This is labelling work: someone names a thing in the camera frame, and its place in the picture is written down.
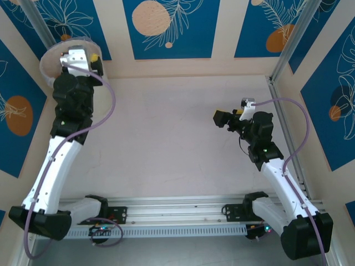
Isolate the aluminium side rail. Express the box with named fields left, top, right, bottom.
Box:
left=266, top=76, right=313, bottom=200

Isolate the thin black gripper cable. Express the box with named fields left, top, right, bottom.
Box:
left=238, top=135, right=250, bottom=156

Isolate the aluminium mounting rail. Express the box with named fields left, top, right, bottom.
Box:
left=23, top=195, right=329, bottom=229

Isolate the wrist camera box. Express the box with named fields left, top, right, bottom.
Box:
left=59, top=46, right=92, bottom=77
left=240, top=97, right=257, bottom=121

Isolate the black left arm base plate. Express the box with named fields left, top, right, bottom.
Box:
left=77, top=206, right=128, bottom=226

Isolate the white slotted cable duct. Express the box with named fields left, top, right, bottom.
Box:
left=34, top=224, right=247, bottom=239

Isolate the white trash bin with liner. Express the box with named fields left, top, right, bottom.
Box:
left=38, top=38, right=102, bottom=86

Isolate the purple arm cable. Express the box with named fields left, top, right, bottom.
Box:
left=24, top=62, right=124, bottom=260
left=251, top=98, right=329, bottom=266

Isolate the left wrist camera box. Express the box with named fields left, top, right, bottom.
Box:
left=59, top=46, right=92, bottom=77

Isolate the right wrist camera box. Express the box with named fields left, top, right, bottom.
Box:
left=240, top=97, right=257, bottom=121

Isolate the aluminium frame post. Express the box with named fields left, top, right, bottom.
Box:
left=270, top=0, right=318, bottom=84
left=19, top=0, right=58, bottom=45

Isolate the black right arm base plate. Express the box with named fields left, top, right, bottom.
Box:
left=221, top=203, right=267, bottom=222

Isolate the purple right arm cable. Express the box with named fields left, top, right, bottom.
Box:
left=251, top=98, right=329, bottom=266

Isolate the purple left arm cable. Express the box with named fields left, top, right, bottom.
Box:
left=24, top=62, right=124, bottom=260

